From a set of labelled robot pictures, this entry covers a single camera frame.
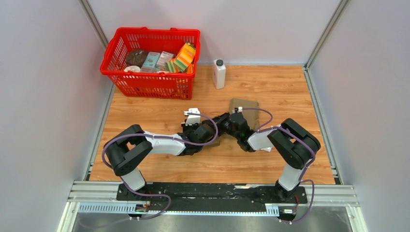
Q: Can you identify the red plastic shopping basket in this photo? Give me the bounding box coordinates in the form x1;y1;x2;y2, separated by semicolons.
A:
100;27;201;100

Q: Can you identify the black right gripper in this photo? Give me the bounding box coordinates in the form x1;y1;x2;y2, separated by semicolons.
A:
202;113;240;140

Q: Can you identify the grey pink snack box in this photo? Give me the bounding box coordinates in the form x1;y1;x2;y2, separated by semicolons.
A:
156;51;174;71

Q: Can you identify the white bottle black cap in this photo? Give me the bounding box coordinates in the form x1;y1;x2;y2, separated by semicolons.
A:
213;59;226;89

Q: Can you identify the brown round bag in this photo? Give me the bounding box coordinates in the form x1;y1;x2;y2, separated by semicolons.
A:
125;49;148;67

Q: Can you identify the small white plastic packet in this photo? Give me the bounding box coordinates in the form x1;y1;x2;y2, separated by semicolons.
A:
261;147;272;152

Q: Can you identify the brown cardboard box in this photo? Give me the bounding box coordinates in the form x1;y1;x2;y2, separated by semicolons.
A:
204;137;222;148

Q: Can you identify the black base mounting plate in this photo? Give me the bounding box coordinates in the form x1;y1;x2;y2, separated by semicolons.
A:
116;182;308;212

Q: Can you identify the white round lid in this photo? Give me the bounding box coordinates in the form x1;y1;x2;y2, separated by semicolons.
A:
124;65;141;73

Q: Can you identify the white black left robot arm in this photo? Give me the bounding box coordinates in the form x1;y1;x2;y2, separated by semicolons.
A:
103;123;219;201

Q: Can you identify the teal snack box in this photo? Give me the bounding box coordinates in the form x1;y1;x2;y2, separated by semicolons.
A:
140;52;161;73

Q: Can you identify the green striped packet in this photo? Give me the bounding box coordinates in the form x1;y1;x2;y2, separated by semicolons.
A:
165;58;180;73

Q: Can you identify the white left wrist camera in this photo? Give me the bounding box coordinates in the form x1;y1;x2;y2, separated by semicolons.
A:
184;108;201;126

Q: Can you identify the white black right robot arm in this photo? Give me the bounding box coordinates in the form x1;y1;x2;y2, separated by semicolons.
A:
213;113;321;203

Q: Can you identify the aluminium frame rail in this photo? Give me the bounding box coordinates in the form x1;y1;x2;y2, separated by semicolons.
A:
58;181;367;232

